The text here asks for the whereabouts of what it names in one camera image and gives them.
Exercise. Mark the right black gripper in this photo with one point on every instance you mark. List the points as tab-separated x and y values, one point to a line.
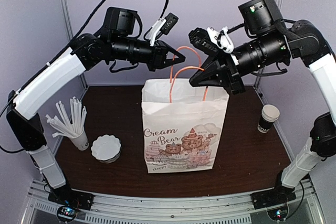
203	76

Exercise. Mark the white cup holding straws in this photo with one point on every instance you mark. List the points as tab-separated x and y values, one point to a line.
79	139

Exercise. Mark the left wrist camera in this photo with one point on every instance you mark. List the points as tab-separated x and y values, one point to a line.
161	27

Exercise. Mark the white fluted dish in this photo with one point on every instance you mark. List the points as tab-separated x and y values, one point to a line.
106	149

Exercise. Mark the left aluminium frame post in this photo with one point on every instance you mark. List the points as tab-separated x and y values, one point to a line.
66	16

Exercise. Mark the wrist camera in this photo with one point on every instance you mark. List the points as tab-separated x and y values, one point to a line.
161	27
210	41

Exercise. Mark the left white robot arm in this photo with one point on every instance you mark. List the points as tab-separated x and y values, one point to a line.
113	41

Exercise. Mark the white paper takeout bag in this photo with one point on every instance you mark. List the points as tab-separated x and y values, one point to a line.
182	125

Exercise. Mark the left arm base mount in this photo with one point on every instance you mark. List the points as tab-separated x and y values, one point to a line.
69	197

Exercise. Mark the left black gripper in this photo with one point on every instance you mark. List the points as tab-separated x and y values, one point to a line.
159	55

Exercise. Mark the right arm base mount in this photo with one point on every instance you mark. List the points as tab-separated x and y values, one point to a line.
272	197

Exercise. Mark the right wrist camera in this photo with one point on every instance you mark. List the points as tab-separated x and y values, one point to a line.
210	41

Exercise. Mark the bundle of wrapped straws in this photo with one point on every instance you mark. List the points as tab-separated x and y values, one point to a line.
70	125

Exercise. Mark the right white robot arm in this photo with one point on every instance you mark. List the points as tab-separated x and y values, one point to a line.
271	42

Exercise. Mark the aluminium front rail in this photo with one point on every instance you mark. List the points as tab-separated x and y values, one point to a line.
234	208

